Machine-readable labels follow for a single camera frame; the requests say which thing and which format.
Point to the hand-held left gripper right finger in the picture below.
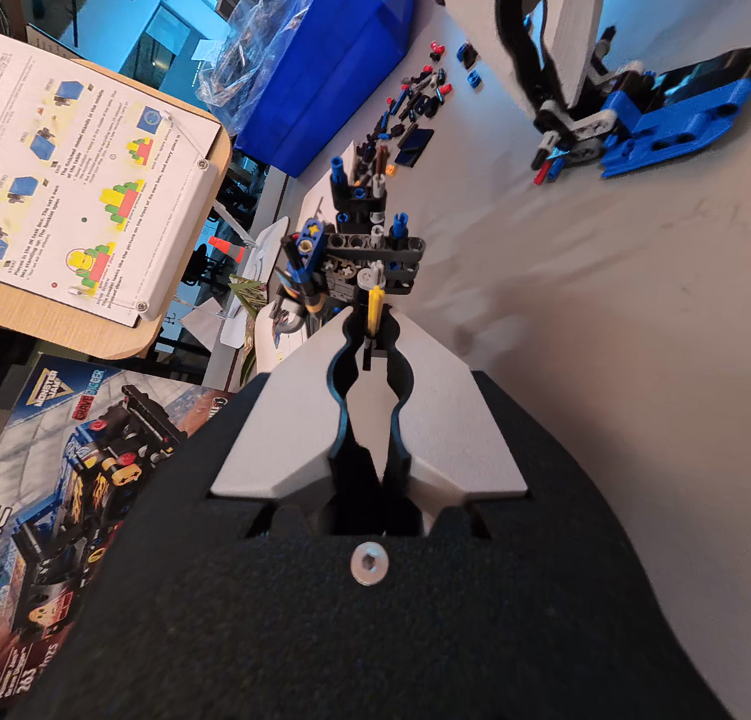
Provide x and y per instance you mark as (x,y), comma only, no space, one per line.
(457,426)

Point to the wooden stand board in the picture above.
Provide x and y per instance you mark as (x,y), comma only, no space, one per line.
(176,297)

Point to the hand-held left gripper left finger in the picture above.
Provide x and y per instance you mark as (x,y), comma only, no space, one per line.
(281,426)

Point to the blue plastic bin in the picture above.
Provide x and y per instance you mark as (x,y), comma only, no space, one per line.
(328,86)

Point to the black flat lego panel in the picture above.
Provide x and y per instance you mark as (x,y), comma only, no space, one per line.
(413,145)

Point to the floral folded paper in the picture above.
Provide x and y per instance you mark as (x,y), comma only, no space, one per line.
(249,295)

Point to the lego set box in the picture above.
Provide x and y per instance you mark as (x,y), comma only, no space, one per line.
(76,497)

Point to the pile of small lego pieces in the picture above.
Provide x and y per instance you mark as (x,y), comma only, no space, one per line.
(419,95)

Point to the clear plastic bag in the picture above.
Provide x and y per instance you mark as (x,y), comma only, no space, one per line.
(264,45)

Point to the blue lego hood assembly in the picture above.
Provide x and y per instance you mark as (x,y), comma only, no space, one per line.
(675,121)

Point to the open lego instruction booklet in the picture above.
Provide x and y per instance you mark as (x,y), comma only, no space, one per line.
(305,215)

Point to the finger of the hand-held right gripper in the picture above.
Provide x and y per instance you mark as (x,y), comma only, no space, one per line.
(469,4)
(578,28)

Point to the orange traffic cone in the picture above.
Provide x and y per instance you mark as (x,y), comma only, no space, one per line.
(226,249)

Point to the black lego truck chassis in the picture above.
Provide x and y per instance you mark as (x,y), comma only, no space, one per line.
(358,245)

